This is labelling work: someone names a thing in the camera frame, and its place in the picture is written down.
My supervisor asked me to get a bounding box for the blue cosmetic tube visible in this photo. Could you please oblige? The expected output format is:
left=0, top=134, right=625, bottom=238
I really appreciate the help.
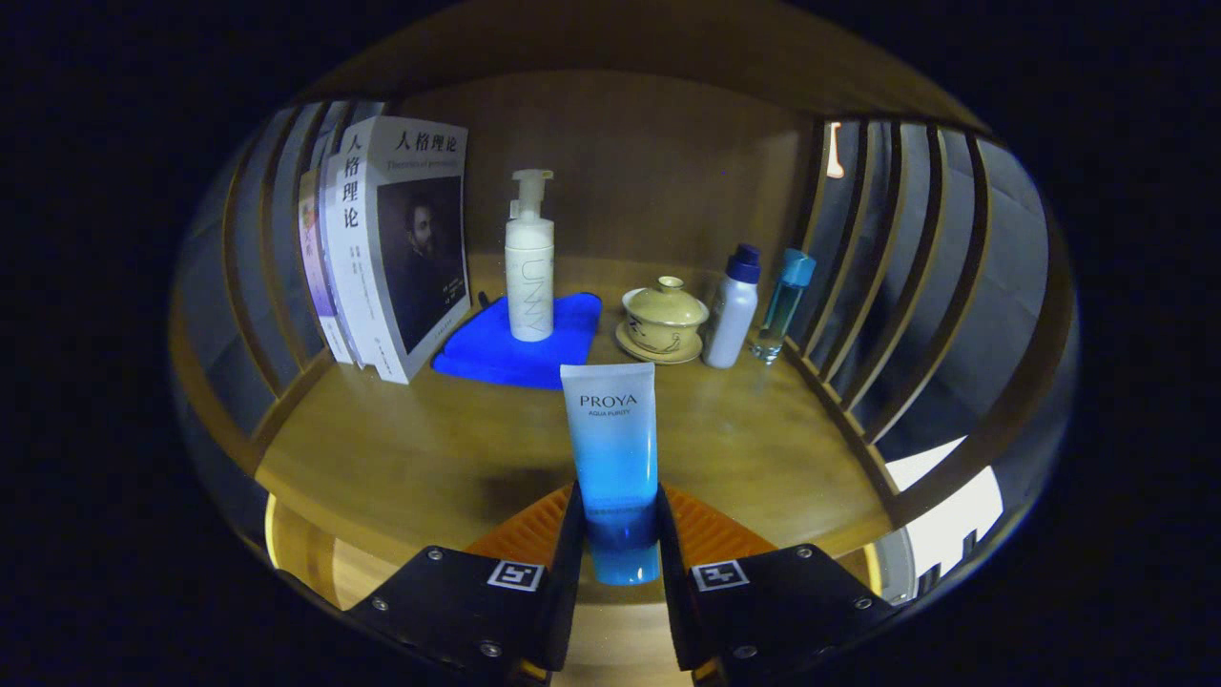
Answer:
left=559, top=362, right=662, bottom=586

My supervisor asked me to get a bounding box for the beige lidded teacup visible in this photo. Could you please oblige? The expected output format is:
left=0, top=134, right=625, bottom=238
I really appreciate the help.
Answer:
left=615, top=276, right=711, bottom=365

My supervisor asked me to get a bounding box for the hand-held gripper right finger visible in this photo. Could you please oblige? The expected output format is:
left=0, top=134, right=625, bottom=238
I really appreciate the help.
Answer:
left=656, top=482, right=902, bottom=686

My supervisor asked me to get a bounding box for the white pump bottle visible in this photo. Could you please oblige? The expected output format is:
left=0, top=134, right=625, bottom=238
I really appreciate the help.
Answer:
left=504, top=169, right=556, bottom=343

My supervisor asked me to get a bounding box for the purple book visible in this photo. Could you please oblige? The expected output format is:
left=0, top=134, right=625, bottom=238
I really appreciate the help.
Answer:
left=298, top=170, right=354, bottom=365

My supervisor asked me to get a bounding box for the thin white book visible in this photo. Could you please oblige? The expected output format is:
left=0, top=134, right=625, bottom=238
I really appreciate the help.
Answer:
left=317, top=151, right=365, bottom=368

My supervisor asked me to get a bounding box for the white bottle dark blue cap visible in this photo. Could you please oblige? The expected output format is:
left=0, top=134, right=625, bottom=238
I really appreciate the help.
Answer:
left=703, top=243, right=762, bottom=370

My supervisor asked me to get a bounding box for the white book with portrait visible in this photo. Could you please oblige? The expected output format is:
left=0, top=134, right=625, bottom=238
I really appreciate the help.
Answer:
left=324, top=116, right=473, bottom=385

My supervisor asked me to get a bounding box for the teal clear bottle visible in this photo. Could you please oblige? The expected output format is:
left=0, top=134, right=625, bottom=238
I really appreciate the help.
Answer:
left=751, top=248, right=817, bottom=364

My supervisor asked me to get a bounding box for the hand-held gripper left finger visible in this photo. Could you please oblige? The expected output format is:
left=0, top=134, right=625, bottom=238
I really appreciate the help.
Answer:
left=345, top=480, right=585, bottom=683

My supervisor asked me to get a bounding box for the wooden countertop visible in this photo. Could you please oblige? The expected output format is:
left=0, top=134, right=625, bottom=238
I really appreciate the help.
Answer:
left=253, top=253, right=893, bottom=607

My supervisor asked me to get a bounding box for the brown wooden cabinet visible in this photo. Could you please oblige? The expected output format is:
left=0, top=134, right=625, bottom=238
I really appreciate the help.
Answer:
left=170, top=0, right=1081, bottom=612

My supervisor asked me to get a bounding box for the blue cloth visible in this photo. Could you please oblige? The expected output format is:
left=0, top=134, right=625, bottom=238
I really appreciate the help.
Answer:
left=431, top=291, right=604, bottom=390

